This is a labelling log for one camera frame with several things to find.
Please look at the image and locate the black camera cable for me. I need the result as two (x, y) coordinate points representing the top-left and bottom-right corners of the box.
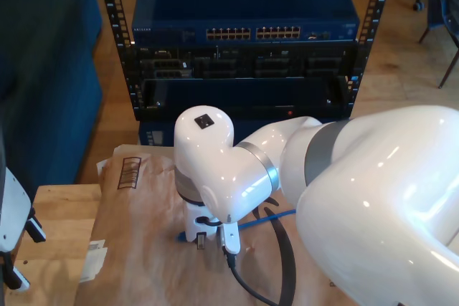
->
(221, 244), (283, 306)

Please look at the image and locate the blue-grey jacket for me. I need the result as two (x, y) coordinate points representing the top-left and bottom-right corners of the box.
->
(428, 0), (459, 45)

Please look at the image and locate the black rack server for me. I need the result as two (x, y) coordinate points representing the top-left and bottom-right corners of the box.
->
(136, 44), (355, 80)

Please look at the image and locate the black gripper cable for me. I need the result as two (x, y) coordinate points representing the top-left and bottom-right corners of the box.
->
(195, 214), (222, 227)

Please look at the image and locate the blue sofa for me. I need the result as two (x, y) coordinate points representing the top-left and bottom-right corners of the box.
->
(0, 0), (105, 230)

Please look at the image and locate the brown paper mailer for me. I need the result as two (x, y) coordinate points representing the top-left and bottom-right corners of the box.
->
(73, 143), (345, 306)

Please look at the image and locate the black rack frame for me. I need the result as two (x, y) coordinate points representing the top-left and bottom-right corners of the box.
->
(95, 0), (395, 123)

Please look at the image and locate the blue network cable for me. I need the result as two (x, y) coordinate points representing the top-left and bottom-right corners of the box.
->
(174, 208), (297, 244)

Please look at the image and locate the blue device under rack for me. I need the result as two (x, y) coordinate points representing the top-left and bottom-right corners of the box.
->
(138, 119), (268, 148)

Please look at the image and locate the dark metal chair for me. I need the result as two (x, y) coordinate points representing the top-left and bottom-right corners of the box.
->
(417, 0), (459, 90)

